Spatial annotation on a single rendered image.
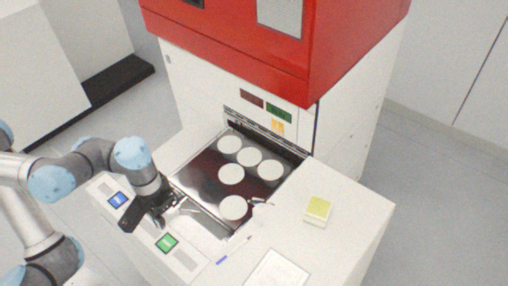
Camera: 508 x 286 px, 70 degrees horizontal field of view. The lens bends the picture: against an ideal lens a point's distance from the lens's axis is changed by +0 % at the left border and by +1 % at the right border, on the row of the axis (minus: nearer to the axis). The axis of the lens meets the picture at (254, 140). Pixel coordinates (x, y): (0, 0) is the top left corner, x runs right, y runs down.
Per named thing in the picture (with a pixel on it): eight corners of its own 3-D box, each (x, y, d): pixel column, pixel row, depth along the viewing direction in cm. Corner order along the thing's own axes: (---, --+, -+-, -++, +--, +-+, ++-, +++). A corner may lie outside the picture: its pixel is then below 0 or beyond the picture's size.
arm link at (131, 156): (120, 130, 86) (152, 136, 84) (133, 159, 94) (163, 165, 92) (102, 155, 81) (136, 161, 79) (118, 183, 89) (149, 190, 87)
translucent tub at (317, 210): (309, 204, 122) (311, 193, 117) (331, 212, 119) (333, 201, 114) (302, 222, 117) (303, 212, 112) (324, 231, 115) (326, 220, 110)
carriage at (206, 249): (162, 196, 140) (160, 192, 138) (231, 253, 124) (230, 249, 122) (145, 210, 136) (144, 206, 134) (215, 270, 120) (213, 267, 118)
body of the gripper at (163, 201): (180, 205, 104) (171, 179, 95) (157, 226, 99) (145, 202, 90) (163, 191, 107) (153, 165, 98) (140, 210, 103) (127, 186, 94)
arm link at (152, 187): (140, 192, 87) (120, 175, 91) (144, 202, 91) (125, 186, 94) (163, 172, 91) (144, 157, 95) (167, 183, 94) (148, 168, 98)
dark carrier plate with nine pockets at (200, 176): (228, 129, 157) (228, 129, 157) (293, 168, 141) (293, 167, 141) (168, 180, 140) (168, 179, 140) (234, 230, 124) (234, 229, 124)
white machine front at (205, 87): (178, 95, 185) (159, 24, 156) (311, 174, 148) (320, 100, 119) (173, 98, 184) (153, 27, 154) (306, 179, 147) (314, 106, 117)
